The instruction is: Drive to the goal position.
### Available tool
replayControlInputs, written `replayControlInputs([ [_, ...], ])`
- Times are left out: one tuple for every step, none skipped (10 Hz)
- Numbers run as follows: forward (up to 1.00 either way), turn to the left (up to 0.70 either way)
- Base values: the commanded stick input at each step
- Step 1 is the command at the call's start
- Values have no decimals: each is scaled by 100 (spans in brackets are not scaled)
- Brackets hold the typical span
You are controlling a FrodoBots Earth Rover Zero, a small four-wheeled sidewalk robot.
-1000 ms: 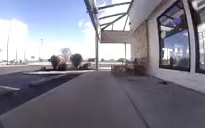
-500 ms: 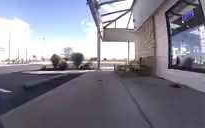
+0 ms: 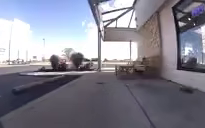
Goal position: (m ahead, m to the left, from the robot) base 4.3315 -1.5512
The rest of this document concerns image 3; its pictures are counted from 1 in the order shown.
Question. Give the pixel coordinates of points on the dark asphalt car park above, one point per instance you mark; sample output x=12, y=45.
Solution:
x=10, y=81

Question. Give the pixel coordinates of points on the sign on post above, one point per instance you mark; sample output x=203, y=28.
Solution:
x=1, y=50

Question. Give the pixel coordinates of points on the tall light pole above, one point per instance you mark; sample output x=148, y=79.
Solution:
x=10, y=43

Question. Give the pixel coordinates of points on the grey concrete pavement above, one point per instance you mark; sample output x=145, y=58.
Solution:
x=100, y=103

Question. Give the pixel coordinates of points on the round bush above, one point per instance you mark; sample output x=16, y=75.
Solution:
x=54, y=61
x=77, y=59

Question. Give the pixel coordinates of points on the tree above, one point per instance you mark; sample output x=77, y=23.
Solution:
x=68, y=52

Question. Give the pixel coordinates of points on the bench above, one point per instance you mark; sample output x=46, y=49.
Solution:
x=131, y=68

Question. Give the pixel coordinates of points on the concrete kerbed island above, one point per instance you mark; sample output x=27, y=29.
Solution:
x=56, y=73

